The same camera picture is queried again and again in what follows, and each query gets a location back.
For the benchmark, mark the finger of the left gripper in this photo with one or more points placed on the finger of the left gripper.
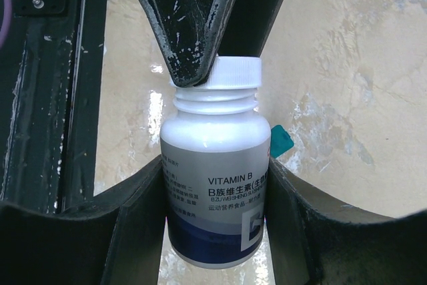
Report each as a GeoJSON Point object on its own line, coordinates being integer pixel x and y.
{"type": "Point", "coordinates": [189, 33]}
{"type": "Point", "coordinates": [248, 27]}

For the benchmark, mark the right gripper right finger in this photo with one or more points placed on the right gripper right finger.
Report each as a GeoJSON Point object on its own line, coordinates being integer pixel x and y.
{"type": "Point", "coordinates": [316, 238]}

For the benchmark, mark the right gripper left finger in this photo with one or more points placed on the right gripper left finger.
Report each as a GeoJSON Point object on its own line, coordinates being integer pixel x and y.
{"type": "Point", "coordinates": [115, 238]}

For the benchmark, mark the white bottle cap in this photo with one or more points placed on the white bottle cap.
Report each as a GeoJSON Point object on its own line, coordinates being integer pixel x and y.
{"type": "Point", "coordinates": [233, 72]}

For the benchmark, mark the teal weekly pill organizer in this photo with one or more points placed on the teal weekly pill organizer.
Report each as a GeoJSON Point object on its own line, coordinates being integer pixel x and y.
{"type": "Point", "coordinates": [281, 141]}

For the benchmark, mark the white vitamin pill bottle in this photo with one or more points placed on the white vitamin pill bottle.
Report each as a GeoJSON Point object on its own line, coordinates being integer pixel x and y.
{"type": "Point", "coordinates": [215, 152]}

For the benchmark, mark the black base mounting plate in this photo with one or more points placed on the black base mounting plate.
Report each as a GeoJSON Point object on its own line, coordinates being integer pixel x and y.
{"type": "Point", "coordinates": [51, 67]}

